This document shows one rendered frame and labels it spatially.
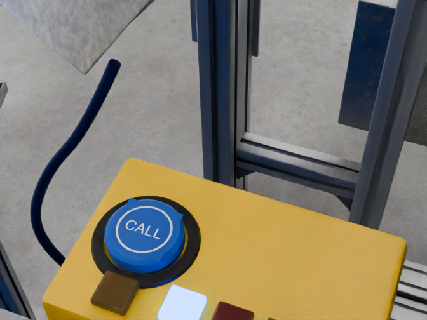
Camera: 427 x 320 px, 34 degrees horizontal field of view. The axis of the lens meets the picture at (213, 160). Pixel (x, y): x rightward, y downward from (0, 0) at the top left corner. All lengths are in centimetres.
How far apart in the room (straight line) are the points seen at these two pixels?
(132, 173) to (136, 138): 147
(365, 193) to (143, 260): 68
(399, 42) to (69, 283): 54
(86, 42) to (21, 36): 157
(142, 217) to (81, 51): 33
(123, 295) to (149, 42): 182
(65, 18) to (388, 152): 46
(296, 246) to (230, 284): 4
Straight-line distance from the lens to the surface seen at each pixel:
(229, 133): 99
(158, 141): 184
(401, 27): 79
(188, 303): 33
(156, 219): 35
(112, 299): 34
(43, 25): 66
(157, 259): 34
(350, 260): 36
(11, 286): 102
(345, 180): 102
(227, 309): 33
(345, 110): 101
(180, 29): 217
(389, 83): 84
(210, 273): 35
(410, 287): 153
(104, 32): 66
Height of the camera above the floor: 137
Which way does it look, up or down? 50 degrees down
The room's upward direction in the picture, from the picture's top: 2 degrees counter-clockwise
